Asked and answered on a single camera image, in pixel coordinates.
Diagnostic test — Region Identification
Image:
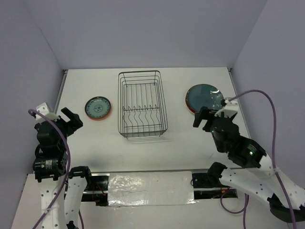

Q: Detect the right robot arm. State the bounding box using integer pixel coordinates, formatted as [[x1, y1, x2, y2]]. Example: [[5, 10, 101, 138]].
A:
[[193, 106, 305, 223]]

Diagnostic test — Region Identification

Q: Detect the light green glass plate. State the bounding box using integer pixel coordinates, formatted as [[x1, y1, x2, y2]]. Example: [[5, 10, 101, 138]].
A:
[[84, 96, 112, 118]]

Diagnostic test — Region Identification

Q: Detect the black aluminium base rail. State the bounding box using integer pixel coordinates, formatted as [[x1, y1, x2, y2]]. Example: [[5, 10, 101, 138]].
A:
[[81, 172, 238, 207]]

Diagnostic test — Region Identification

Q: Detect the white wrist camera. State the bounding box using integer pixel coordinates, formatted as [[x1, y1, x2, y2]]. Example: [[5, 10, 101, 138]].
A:
[[214, 98, 239, 118], [36, 103, 59, 121]]

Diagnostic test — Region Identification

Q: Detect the grey wire dish rack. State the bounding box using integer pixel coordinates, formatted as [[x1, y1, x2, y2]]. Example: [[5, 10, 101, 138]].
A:
[[118, 70, 168, 139]]

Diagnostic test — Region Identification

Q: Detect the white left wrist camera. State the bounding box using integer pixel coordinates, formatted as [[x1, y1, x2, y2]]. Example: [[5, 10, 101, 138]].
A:
[[36, 103, 59, 121]]

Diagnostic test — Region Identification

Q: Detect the silver foil tape patch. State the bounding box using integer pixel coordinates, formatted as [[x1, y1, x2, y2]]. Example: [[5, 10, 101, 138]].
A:
[[107, 171, 196, 207]]

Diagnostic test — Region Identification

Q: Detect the yellow brown patterned plate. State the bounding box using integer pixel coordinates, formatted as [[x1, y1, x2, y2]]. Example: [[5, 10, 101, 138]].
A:
[[86, 111, 111, 121]]

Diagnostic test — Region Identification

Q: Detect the dark teal glazed plate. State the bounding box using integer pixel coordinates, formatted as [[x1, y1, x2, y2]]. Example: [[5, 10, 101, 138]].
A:
[[186, 84, 224, 112]]

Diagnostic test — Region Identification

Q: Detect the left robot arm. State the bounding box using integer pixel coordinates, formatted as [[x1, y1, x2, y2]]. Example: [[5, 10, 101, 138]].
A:
[[28, 103, 93, 229]]

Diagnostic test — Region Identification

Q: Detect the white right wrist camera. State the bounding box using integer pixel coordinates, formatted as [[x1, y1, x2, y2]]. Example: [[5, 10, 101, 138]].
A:
[[214, 98, 239, 118]]

